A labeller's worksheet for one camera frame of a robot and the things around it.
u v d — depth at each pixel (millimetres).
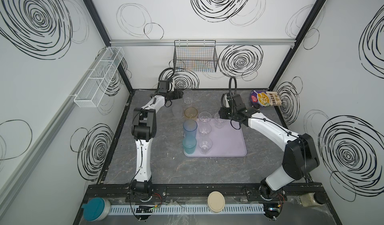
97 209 642
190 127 934
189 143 888
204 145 889
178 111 1014
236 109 666
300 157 441
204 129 930
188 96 1119
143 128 619
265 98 1121
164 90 866
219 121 996
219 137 937
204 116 991
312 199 651
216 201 657
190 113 963
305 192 766
